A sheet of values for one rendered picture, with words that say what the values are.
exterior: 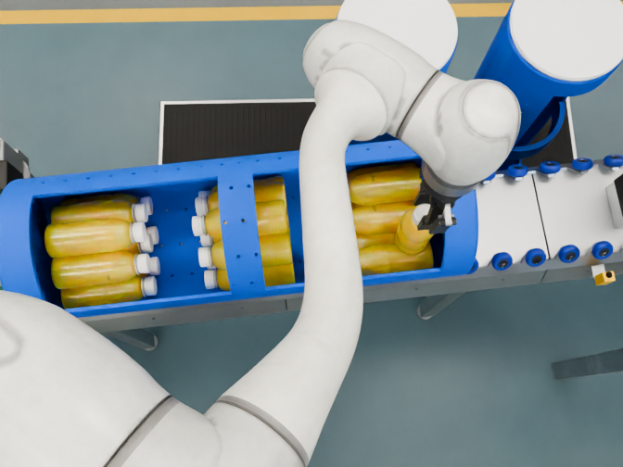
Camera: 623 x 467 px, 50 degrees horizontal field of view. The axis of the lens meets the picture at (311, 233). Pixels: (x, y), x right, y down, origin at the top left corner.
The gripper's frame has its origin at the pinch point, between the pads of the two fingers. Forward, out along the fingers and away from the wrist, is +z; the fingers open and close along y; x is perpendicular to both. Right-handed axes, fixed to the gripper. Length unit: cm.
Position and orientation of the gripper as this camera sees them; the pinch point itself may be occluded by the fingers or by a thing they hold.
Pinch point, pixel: (426, 209)
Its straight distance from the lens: 119.2
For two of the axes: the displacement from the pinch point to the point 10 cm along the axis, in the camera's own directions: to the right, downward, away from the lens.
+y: -1.1, -9.6, 2.5
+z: -0.1, 2.6, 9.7
